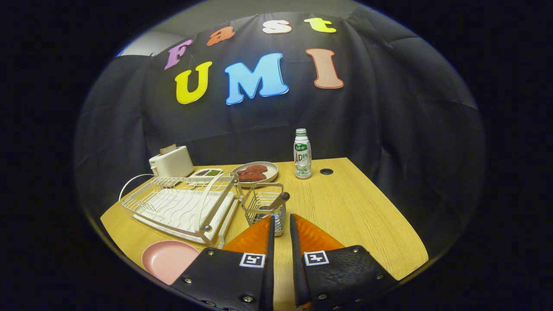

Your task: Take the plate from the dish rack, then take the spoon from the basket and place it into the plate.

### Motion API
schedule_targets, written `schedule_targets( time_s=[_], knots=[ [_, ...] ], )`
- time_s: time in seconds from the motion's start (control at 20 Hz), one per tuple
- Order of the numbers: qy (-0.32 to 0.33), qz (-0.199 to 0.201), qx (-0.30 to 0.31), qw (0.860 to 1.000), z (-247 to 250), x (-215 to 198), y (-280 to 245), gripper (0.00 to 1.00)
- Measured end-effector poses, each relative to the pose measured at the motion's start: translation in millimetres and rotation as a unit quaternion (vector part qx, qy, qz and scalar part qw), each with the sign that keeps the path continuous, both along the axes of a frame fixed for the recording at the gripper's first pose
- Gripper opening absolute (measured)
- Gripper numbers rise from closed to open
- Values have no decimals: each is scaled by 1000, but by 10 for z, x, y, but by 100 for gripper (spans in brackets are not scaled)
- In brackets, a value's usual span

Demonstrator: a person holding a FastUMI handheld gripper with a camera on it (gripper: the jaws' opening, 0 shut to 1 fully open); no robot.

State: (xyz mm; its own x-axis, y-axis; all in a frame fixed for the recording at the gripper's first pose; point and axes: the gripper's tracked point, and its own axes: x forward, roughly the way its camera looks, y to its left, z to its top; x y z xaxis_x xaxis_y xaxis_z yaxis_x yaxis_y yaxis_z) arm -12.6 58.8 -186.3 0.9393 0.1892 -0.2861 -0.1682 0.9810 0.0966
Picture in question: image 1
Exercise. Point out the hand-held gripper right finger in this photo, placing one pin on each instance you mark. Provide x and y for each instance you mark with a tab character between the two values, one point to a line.
341	276

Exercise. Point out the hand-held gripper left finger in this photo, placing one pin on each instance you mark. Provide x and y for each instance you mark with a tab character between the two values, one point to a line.
220	276

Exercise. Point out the pink plate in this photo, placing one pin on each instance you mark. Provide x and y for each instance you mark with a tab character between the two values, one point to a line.
166	261

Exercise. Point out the beige round plate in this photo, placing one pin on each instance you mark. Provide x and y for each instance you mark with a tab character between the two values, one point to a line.
271	170

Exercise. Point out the red meat piece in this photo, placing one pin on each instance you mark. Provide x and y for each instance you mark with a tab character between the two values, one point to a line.
257	168
252	176

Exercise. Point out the white divided tray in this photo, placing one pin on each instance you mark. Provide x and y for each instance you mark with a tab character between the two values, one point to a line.
207	172

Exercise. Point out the white toaster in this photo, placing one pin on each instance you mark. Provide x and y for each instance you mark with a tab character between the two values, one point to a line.
173	164

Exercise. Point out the white drink bottle green label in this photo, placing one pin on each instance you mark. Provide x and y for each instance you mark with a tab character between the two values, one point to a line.
303	155

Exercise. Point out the brown toast slice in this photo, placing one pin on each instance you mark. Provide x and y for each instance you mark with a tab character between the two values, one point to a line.
167	149

